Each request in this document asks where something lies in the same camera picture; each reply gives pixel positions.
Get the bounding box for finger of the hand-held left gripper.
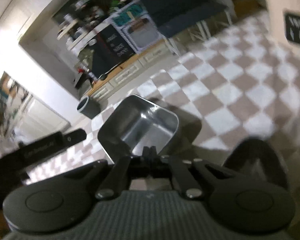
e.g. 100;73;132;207
57;128;87;147

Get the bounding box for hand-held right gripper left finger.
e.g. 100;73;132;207
50;147;151;200

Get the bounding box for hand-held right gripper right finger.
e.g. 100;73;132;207
151;146;253;200

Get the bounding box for large rectangular steel container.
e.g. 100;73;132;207
97;94;179;164

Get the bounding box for grey waste bin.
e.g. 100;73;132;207
77;96;100;119

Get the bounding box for white kitchen base cabinets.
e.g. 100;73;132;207
15;97;70;135

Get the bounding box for low white drawer cabinet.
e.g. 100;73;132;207
87;40;170;100

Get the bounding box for black lettered board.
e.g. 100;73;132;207
90;25;137;79

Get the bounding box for white shelf rack with bottles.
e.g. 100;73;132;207
56;12;100;53

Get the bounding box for brown white checkered tablecloth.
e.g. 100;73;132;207
25;10;300;180

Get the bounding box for white framed storage box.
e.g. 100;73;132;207
120;15;163;54

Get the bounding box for teal lettered sign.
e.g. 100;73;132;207
112;2;144;27

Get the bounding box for cream electric kettle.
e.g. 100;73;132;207
261;0;300;55

